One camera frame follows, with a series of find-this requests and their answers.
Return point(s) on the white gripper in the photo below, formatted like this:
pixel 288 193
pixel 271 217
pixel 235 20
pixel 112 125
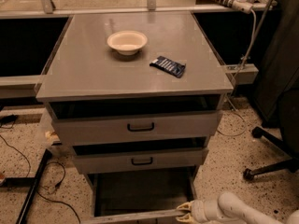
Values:
pixel 198 211

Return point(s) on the grey bottom drawer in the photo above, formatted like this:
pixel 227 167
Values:
pixel 141 197

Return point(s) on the grey drawer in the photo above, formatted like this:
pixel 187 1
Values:
pixel 120 129
pixel 141 160
pixel 141 197

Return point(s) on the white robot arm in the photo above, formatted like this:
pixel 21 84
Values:
pixel 227 209

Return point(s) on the grey middle drawer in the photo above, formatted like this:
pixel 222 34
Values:
pixel 141 160

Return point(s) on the grey drawer cabinet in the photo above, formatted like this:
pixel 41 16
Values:
pixel 89 79

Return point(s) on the grey top drawer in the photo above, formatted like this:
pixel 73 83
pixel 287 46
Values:
pixel 120 129

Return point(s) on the dark blue snack packet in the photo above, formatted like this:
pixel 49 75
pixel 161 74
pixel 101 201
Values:
pixel 170 67

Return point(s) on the black office chair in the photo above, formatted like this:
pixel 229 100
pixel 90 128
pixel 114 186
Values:
pixel 276 92

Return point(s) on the black floor stand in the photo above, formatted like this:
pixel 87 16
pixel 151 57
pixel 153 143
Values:
pixel 27 182

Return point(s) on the white bowl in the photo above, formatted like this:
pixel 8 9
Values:
pixel 127 42

